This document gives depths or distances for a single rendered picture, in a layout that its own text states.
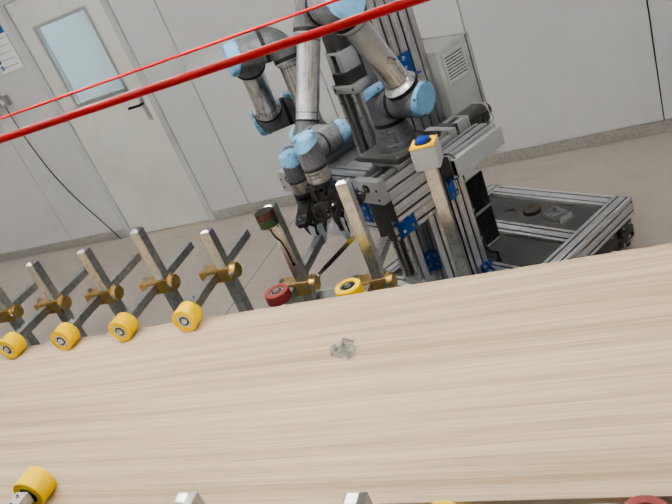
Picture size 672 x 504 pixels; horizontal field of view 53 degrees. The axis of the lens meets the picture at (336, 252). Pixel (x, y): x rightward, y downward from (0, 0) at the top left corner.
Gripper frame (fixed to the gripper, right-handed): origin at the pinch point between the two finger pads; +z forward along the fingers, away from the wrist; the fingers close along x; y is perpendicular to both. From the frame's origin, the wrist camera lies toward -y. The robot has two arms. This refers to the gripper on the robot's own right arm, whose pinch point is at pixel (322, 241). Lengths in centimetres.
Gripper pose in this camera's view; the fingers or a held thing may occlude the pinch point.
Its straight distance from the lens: 242.6
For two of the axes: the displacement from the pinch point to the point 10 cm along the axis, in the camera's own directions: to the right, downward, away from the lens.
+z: 3.4, 8.3, 4.3
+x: -9.0, 1.7, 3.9
